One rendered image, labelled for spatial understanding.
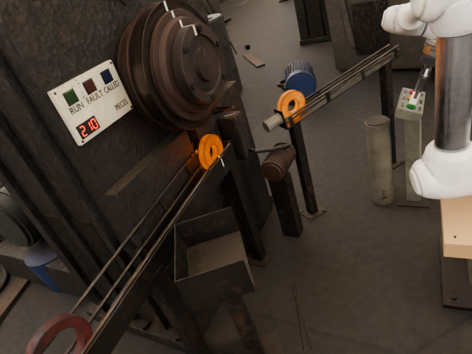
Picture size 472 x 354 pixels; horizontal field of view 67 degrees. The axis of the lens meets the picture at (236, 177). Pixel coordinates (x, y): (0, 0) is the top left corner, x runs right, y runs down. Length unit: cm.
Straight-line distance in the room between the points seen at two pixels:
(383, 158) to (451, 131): 77
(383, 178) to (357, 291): 65
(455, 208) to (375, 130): 59
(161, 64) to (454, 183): 105
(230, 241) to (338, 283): 74
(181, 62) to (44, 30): 40
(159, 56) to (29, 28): 37
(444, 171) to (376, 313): 70
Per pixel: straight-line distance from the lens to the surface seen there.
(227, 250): 124
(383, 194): 216
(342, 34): 408
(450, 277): 185
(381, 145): 199
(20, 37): 119
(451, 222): 151
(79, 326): 117
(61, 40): 125
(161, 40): 129
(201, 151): 150
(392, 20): 166
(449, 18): 113
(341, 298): 178
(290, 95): 182
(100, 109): 127
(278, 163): 176
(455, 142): 132
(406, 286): 182
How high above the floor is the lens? 143
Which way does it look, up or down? 31 degrees down
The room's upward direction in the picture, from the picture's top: 19 degrees counter-clockwise
